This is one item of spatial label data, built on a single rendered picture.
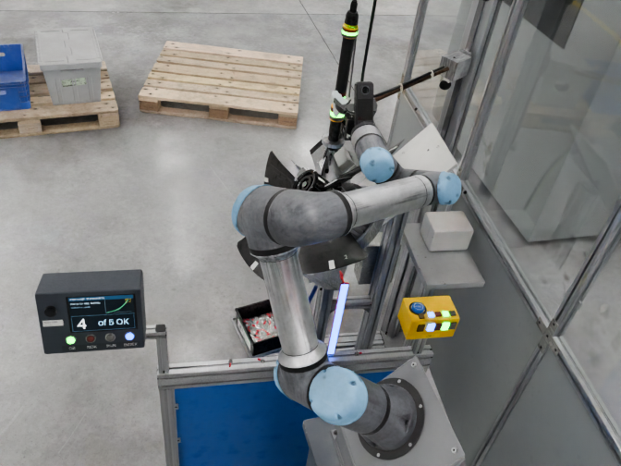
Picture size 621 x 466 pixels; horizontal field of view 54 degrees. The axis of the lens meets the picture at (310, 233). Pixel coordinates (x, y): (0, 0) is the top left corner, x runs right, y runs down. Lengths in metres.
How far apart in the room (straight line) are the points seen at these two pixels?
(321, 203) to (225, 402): 1.11
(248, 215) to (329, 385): 0.40
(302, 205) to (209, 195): 2.85
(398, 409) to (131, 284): 0.76
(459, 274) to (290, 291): 1.21
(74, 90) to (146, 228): 1.34
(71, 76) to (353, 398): 3.67
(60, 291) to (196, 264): 1.89
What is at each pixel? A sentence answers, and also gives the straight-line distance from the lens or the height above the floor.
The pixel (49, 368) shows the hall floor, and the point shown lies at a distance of 3.13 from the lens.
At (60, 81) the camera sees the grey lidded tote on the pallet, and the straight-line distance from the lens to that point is 4.63.
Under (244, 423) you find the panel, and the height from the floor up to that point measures 0.52.
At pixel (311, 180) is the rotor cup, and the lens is 2.05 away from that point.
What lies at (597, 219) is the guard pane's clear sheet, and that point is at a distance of 1.93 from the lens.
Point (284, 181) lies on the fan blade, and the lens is 2.25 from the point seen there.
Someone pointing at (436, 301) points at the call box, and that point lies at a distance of 1.97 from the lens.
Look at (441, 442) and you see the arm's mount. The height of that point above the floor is 1.27.
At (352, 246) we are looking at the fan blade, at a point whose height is 1.19.
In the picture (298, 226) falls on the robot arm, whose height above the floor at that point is 1.69.
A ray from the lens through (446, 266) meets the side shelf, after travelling 2.42.
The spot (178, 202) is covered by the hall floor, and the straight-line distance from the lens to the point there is 3.94.
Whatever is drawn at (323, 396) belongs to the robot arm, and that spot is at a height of 1.34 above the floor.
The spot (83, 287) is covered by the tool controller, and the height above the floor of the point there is 1.25.
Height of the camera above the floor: 2.43
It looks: 40 degrees down
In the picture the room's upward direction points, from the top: 8 degrees clockwise
